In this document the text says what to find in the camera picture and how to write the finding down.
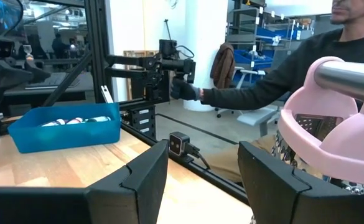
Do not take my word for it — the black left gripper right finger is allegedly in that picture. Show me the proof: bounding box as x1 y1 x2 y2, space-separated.
237 141 364 224

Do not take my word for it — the small hourglass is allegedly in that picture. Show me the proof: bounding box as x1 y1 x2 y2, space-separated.
22 44 35 62

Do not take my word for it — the person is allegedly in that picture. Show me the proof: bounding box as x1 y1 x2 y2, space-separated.
51 32 70 60
170 0 364 187

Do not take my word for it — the grey bench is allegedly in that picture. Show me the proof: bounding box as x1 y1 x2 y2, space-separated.
236 105 282 138

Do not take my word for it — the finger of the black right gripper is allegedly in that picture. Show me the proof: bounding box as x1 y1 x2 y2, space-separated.
0 59 34 91
24 60 52 83

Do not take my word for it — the black aluminium table frame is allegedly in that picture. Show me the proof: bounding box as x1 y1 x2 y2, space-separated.
41 0 251 207

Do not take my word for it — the grey shelf rack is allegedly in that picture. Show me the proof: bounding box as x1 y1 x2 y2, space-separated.
226 0 315 80

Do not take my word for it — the blue storage bin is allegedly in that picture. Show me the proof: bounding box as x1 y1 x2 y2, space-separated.
233 49 274 70
256 27 294 40

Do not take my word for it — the silver metal cylinder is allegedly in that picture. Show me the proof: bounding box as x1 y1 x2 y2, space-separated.
313 60 364 102

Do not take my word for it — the person's hand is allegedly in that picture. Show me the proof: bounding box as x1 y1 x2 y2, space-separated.
170 77 202 102

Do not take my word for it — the brown jacket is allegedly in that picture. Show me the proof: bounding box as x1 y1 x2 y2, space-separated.
209 42 236 90

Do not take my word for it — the pink mesh desk organizer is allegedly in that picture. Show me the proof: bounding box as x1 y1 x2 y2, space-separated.
276 55 364 189

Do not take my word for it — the grey table-level camera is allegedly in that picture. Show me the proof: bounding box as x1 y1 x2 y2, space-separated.
168 131 191 157

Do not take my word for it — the dark blue plastic tray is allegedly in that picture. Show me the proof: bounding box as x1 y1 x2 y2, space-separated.
7 102 122 154

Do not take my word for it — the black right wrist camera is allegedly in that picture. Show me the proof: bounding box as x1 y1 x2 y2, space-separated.
0 39 16 59

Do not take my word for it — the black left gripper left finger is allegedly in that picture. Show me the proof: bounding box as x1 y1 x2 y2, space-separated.
0 139 169 224

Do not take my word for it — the white tag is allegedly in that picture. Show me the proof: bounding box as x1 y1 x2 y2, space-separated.
100 85 114 105

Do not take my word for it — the grey laptop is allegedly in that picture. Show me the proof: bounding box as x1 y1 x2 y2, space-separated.
24 72 82 91

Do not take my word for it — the black bracket box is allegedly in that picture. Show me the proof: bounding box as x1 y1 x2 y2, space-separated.
128 105 157 140

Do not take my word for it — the green-tipped glue bottle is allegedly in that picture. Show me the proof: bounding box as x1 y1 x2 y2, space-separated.
84 116 112 123

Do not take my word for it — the white office chair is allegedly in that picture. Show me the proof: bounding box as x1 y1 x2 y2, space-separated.
214 66 267 119

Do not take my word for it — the white column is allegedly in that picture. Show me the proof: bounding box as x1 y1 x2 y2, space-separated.
183 0 229 112

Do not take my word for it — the black desk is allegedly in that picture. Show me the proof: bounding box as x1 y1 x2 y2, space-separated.
2 73 95 108

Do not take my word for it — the dark curved monitor screen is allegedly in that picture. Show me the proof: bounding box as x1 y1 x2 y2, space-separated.
0 0 24 35

